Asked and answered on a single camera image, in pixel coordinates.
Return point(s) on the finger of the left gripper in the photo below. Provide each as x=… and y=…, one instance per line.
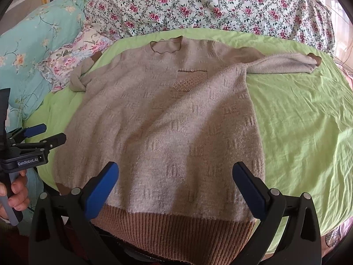
x=50, y=142
x=20, y=134

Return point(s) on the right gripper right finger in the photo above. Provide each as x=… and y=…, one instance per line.
x=255, y=193

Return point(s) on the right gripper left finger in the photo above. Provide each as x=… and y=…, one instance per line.
x=90, y=199

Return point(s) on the beige knit sweater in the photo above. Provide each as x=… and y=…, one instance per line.
x=175, y=115

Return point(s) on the person's left hand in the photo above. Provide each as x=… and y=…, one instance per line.
x=19, y=201

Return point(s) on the pastel floral pillow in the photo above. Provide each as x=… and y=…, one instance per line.
x=57, y=68

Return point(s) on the teal floral blanket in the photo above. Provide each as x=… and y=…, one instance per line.
x=30, y=42

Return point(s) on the green bed sheet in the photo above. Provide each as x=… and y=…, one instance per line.
x=305, y=121

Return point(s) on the pink floral white quilt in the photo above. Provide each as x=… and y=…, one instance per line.
x=305, y=21

